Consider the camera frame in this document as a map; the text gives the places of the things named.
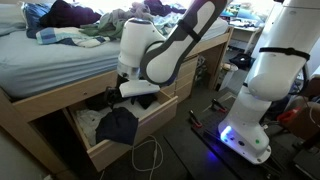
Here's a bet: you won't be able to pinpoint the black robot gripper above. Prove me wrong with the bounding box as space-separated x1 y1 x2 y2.
104 75 127 109

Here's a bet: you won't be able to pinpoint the black t-shirt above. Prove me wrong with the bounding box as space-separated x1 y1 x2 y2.
96 108 138 146

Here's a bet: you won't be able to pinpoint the light wood drawer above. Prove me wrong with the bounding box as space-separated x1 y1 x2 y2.
67 91 178 171

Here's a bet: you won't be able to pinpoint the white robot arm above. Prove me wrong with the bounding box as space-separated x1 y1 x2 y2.
117 0 320 165

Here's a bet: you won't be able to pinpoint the white clothes in drawer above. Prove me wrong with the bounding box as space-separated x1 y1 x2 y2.
76 100 160 147

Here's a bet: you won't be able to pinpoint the black clothes in drawer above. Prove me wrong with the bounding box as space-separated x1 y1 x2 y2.
85 94 157 111

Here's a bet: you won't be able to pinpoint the small wooden drawer chest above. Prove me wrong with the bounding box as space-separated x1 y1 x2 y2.
161 56 198 102

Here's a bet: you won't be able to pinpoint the green crumpled garment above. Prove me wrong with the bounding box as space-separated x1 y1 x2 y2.
80 2 153 39

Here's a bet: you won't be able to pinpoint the blue plaid cloth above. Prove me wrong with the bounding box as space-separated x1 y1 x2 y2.
36 27 110 48

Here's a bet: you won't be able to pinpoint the blue sheeted mattress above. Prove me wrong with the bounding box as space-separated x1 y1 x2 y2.
0 0 226 98

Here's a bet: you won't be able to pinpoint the dark maroon garment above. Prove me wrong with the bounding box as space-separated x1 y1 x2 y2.
39 0 101 28

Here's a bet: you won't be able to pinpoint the dark blue pillow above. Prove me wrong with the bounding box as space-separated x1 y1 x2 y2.
22 3 51 39

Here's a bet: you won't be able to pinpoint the white desk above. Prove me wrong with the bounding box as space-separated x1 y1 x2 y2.
229 18 263 54

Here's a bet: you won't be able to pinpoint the red object on floor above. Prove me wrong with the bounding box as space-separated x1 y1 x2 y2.
276 107 301 126

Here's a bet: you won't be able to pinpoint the white cable on floor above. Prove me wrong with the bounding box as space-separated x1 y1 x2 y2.
98 134 165 180

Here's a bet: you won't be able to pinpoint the light wood bed frame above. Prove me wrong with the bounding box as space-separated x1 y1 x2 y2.
0 27 233 180

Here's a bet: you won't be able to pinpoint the red handled clamp left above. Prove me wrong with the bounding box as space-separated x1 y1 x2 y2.
188 110 202 128

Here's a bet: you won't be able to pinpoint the red handled clamp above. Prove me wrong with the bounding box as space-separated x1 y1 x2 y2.
211 99 227 113
188 110 202 128

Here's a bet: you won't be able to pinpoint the red handled clamp right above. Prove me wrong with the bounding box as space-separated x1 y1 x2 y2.
211 99 227 113

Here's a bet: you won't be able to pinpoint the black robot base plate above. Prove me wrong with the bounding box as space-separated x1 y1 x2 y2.
191 109 320 180

